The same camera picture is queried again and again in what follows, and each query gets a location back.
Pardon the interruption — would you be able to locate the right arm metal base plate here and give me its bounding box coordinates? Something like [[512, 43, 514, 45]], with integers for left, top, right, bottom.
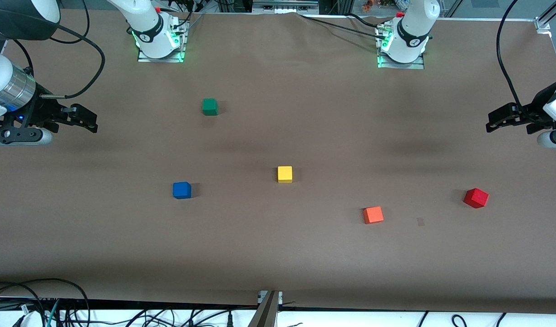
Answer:
[[138, 17, 190, 63]]

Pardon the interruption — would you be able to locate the black base cable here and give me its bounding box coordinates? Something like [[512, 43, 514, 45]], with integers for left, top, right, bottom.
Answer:
[[348, 13, 387, 29], [298, 14, 384, 36]]

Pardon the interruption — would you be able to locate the orange block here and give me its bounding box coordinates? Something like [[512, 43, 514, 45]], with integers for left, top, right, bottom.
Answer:
[[363, 206, 384, 225]]

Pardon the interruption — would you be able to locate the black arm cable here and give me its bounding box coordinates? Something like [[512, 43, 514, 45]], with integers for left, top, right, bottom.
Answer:
[[5, 0, 106, 99], [497, 0, 532, 114]]

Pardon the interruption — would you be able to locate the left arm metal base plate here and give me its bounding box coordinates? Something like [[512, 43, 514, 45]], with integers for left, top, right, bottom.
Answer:
[[376, 23, 425, 69]]

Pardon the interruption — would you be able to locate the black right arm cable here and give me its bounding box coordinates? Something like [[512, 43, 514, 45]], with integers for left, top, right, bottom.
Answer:
[[5, 0, 106, 99]]

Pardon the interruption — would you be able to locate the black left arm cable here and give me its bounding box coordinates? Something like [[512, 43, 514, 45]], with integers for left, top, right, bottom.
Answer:
[[497, 0, 532, 114]]

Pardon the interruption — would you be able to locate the aluminium frame profile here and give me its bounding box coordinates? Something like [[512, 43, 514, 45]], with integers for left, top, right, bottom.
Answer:
[[534, 0, 556, 31]]

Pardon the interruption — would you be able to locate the grey metal rail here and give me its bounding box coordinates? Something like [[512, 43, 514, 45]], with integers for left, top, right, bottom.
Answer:
[[253, 0, 319, 13]]

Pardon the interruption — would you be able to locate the red block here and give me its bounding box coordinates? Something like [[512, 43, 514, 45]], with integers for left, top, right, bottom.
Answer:
[[463, 188, 490, 209]]

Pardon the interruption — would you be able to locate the aluminium beam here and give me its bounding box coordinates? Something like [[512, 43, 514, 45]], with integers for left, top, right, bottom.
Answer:
[[247, 291, 280, 327]]

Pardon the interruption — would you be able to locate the teal cable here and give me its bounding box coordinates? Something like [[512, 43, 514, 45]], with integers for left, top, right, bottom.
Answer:
[[45, 299, 61, 327]]

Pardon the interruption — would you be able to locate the large looped black cable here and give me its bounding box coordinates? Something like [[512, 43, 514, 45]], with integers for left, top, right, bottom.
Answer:
[[0, 278, 91, 327]]

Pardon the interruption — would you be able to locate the brown table cover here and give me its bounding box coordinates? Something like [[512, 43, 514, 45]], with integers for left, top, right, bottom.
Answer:
[[0, 11, 556, 314]]

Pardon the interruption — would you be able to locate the small metal bracket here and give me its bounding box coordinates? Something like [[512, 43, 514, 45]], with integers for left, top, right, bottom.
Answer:
[[258, 291, 284, 305]]

